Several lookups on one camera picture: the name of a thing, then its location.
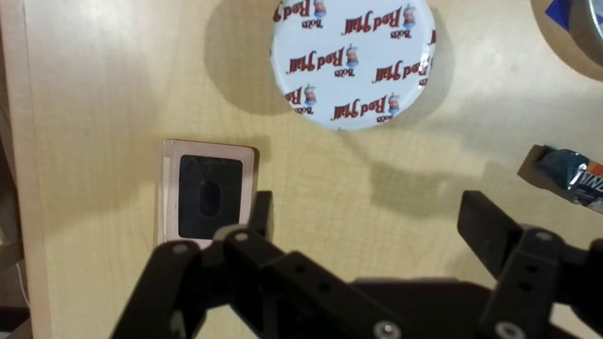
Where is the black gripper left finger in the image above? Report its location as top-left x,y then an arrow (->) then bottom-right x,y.
109,188 -> 403,339

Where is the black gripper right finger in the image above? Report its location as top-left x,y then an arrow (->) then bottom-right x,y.
456,188 -> 603,339

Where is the blue cup with foil lid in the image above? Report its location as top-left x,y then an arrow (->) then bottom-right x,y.
268,0 -> 439,133

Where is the pink cased smartphone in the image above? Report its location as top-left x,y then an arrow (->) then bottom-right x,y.
155,137 -> 260,250

